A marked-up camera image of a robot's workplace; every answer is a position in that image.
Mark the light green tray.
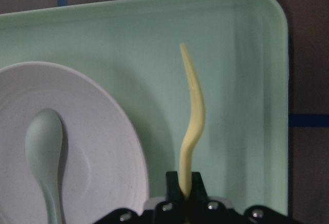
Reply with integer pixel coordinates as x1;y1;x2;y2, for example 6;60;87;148
1;0;288;214

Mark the white round plate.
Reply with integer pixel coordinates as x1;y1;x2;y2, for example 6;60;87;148
1;62;149;223

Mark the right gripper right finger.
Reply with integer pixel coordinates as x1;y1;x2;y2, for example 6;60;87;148
188;172;209;201

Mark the pale green plastic spoon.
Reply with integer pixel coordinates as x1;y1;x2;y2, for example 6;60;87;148
25;109;63;223

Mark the yellow plastic fork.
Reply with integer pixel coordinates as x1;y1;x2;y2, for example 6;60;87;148
178;43;206;201

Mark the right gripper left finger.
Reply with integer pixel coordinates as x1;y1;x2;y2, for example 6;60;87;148
166;171;185;201

